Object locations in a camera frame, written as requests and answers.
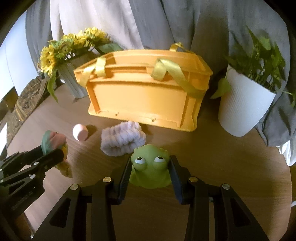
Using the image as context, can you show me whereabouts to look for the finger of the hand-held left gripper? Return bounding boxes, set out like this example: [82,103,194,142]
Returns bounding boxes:
[0,146,45,172]
[0,149,65,186]

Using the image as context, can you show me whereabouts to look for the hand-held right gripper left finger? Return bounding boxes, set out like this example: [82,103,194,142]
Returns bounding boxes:
[31,155,133,241]

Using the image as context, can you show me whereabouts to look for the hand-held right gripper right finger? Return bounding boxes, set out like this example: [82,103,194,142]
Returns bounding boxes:
[169,155,270,241]

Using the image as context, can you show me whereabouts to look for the teal pink plush toy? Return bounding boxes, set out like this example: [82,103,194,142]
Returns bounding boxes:
[41,130,73,178]

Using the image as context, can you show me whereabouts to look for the green frog toy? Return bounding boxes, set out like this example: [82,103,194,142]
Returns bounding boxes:
[129,144,173,189]

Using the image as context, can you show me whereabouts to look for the orange plastic crate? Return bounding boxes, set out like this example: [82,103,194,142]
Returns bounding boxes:
[73,42,213,132]

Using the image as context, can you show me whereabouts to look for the pink egg toy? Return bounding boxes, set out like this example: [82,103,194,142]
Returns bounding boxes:
[73,124,89,141]

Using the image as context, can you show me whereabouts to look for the white fluffy headband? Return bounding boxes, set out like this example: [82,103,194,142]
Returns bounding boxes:
[100,121,147,157]

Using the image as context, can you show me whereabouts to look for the patterned brown cloth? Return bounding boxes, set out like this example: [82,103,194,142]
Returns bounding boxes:
[5,76,50,142]

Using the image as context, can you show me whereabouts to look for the grey ribbed vase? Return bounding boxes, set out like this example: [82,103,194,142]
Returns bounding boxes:
[57,54,93,99]

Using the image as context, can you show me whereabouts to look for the white plant pot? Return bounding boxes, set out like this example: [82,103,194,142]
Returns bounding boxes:
[218,64,277,137]

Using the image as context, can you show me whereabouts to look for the white curtain lining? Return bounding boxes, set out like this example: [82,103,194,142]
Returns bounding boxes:
[277,139,296,166]

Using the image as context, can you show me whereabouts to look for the sunflower bouquet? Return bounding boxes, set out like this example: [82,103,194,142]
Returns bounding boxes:
[38,27,124,103]

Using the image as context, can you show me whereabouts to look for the narrow grey curtain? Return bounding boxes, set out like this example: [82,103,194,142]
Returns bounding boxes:
[25,0,60,70]

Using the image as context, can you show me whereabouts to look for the pale pink curtain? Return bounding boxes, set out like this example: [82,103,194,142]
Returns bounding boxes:
[50,0,145,50]

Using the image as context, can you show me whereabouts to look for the green potted plant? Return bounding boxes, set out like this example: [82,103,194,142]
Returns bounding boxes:
[210,25,296,107]

